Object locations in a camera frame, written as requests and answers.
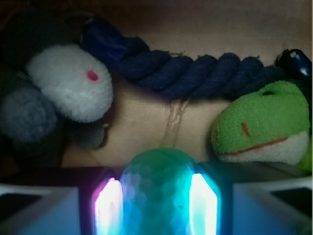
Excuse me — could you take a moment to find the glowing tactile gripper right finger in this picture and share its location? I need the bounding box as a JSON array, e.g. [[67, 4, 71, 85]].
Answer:
[[190, 162, 313, 235]]

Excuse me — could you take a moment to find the grey plush bunny toy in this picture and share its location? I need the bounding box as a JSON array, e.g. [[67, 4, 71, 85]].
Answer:
[[0, 14, 114, 150]]

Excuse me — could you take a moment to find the green plush frog toy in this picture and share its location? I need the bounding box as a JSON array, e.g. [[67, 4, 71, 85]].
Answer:
[[211, 81, 313, 171]]

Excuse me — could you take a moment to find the green dimpled ball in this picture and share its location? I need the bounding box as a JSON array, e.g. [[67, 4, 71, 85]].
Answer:
[[120, 148, 195, 235]]

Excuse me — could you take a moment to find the dark blue rope toy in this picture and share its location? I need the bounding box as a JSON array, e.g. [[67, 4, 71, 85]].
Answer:
[[80, 16, 313, 99]]

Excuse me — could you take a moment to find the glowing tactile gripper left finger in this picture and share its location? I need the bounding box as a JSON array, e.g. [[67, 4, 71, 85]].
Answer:
[[0, 167, 122, 235]]

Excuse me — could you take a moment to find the brown paper bag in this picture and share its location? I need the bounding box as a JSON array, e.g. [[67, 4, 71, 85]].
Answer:
[[0, 0, 313, 169]]

